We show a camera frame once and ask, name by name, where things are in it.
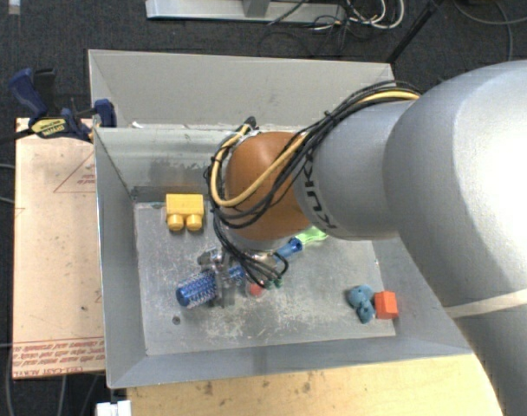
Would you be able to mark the small red ball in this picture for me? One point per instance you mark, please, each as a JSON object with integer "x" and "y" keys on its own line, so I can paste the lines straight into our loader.
{"x": 255, "y": 290}

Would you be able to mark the blue toy animal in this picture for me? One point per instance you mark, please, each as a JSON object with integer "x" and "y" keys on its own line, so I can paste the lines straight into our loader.
{"x": 361, "y": 301}

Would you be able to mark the orange block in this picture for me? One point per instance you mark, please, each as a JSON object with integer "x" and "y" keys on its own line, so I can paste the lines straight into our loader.
{"x": 385, "y": 305}

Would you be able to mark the yellow toy building block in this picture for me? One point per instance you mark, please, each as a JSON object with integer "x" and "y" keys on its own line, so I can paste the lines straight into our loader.
{"x": 184, "y": 208}

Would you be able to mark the brown cardboard board red print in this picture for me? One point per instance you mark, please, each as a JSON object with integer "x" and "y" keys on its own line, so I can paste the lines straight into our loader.
{"x": 55, "y": 254}

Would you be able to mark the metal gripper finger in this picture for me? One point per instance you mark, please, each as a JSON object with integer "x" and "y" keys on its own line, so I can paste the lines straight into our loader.
{"x": 224, "y": 294}
{"x": 208, "y": 260}

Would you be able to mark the blue spiky roller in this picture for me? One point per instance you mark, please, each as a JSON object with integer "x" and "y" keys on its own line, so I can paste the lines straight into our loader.
{"x": 196, "y": 290}

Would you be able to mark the green bottle with blue cap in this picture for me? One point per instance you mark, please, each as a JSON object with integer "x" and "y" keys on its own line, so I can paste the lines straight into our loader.
{"x": 291, "y": 247}

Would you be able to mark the grey metal bin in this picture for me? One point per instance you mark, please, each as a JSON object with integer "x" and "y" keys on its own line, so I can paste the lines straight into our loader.
{"x": 289, "y": 327}

